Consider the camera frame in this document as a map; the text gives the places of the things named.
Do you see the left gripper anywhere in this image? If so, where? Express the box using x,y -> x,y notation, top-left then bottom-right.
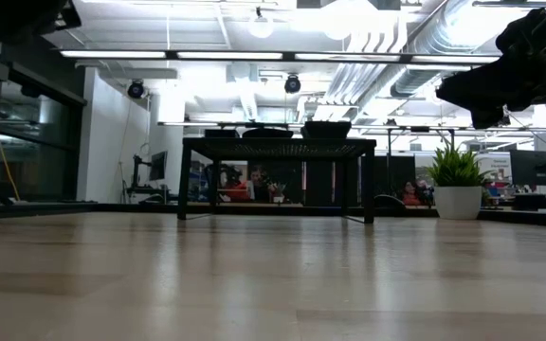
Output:
0,0 -> 82,47

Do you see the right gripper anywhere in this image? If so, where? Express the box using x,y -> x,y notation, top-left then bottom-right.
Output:
436,7 -> 546,130

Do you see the black computer monitor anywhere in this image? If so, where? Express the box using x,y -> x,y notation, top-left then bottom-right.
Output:
509,150 -> 546,188
148,150 -> 169,182

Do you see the green plant in white pot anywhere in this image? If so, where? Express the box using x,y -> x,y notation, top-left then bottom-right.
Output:
424,144 -> 490,222

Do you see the person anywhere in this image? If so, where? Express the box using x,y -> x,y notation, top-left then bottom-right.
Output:
225,169 -> 274,204
400,180 -> 424,206

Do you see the black round ceiling fixture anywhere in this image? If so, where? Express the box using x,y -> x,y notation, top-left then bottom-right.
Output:
126,79 -> 146,100
283,74 -> 302,95

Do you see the black perforated metal riser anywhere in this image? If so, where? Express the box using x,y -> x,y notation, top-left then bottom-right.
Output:
176,136 -> 378,224

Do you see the dark office desk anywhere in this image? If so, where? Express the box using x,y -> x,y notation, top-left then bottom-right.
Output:
125,186 -> 179,205

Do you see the white round ceiling lamp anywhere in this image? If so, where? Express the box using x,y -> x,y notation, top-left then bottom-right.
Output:
247,13 -> 275,40

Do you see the silver ventilation duct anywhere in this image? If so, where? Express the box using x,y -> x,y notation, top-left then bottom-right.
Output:
389,0 -> 530,99

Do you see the black overhead light rail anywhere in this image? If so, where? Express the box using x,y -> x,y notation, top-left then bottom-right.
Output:
58,48 -> 504,65

